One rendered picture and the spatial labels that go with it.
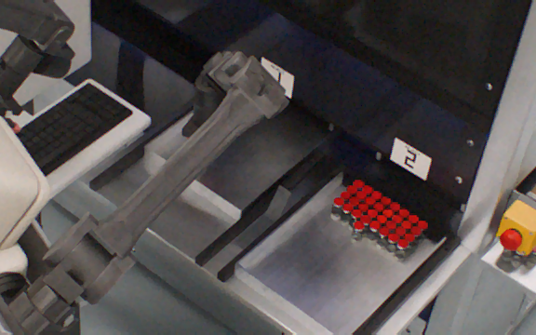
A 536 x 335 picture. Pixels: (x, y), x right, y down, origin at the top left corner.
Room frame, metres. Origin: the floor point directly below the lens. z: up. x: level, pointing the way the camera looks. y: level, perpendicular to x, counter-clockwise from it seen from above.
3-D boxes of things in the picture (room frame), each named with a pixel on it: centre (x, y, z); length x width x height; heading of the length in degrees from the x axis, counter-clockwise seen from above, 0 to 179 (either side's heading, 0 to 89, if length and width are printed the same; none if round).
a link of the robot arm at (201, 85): (1.66, 0.13, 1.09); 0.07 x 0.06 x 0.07; 158
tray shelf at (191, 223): (1.58, -0.05, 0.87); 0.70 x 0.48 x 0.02; 57
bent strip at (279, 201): (1.52, 0.00, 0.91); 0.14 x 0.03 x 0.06; 147
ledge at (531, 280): (1.54, -0.54, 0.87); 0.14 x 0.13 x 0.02; 147
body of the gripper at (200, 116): (1.66, 0.13, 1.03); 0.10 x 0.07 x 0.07; 161
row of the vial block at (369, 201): (1.56, -0.24, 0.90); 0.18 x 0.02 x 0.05; 56
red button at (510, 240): (1.47, -0.48, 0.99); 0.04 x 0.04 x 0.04; 57
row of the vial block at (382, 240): (1.53, -0.22, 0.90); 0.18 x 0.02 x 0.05; 56
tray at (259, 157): (1.73, 0.05, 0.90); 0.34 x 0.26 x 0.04; 147
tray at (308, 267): (1.45, -0.17, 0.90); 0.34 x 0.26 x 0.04; 146
